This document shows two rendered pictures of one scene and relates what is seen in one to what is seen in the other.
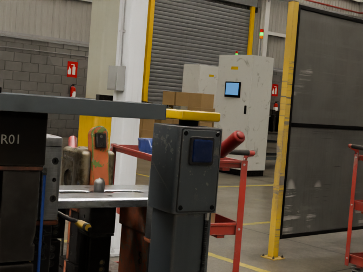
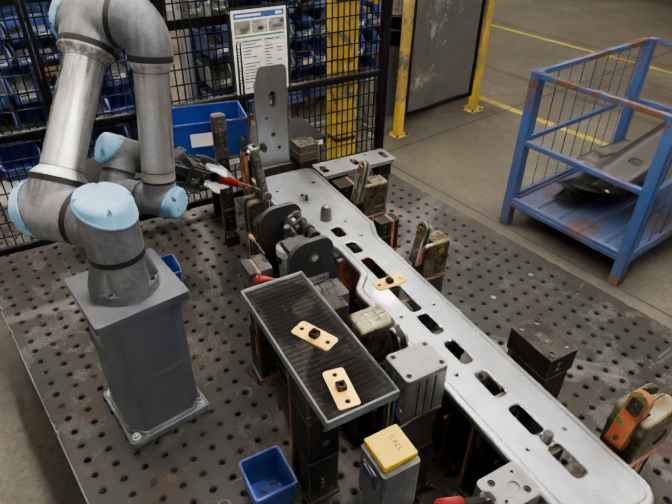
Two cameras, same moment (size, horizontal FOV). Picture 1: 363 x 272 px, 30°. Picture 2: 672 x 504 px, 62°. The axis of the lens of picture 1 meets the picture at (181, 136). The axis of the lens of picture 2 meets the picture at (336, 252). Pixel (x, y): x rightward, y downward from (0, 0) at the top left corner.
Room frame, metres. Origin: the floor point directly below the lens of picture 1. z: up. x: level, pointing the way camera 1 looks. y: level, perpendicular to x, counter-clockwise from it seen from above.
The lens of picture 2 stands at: (0.83, -0.53, 1.89)
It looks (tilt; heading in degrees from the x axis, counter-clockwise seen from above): 36 degrees down; 93
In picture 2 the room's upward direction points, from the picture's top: 1 degrees clockwise
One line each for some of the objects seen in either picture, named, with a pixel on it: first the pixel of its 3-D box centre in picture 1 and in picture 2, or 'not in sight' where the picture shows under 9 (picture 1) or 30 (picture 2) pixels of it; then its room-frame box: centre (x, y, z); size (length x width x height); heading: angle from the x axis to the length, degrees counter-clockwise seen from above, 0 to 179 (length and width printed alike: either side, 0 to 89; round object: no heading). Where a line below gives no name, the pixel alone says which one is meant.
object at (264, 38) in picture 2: not in sight; (260, 50); (0.45, 1.50, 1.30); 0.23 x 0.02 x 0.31; 33
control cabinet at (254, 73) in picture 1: (241, 101); not in sight; (11.53, -0.98, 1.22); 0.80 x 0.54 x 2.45; 42
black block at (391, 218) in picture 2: not in sight; (383, 257); (0.91, 0.91, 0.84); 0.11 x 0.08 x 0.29; 33
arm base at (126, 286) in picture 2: not in sight; (120, 267); (0.32, 0.41, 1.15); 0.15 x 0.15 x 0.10
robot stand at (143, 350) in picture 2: not in sight; (142, 349); (0.32, 0.41, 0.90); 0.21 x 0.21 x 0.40; 42
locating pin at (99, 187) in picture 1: (99, 189); (547, 437); (1.20, 0.14, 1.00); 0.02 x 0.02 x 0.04
